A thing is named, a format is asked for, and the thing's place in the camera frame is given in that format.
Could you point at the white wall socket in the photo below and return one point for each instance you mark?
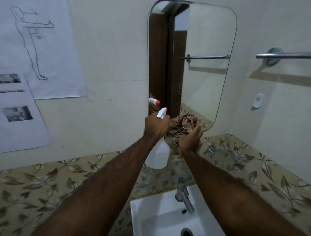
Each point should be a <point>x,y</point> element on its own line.
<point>258,100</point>

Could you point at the person's right hand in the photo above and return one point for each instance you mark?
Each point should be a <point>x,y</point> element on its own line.
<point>189,141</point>

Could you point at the brown checked cloth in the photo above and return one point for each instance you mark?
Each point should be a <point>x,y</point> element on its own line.
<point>183,126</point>

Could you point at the white ceramic sink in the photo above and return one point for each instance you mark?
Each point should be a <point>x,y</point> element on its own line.
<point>167,216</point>

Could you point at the paper sheet with photos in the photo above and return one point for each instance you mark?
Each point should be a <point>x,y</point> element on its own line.
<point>19,111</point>

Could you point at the person's left hand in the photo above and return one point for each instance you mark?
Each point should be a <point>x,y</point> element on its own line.
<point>155,126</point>

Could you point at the white spray bottle orange nozzle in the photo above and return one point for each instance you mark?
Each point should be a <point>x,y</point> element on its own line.
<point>158,150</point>

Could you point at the chrome towel bar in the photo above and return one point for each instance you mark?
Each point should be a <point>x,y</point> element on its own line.
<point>281,56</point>

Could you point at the person's right fingers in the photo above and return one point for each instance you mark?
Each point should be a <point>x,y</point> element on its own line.
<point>194,131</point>

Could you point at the person's right forearm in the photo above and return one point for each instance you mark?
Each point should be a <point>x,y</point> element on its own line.
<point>233,194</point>

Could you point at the paper poster with figure drawing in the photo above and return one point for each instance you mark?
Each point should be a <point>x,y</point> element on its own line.
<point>41,46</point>

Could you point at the chrome sink faucet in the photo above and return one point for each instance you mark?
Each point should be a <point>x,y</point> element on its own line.
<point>183,193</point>

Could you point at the person's left forearm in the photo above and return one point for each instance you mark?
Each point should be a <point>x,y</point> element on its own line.
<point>97,192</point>

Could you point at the sink drain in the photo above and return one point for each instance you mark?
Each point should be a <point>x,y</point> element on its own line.
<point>186,232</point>

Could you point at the rounded wall mirror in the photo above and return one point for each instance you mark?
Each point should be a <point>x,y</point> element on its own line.
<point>194,60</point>

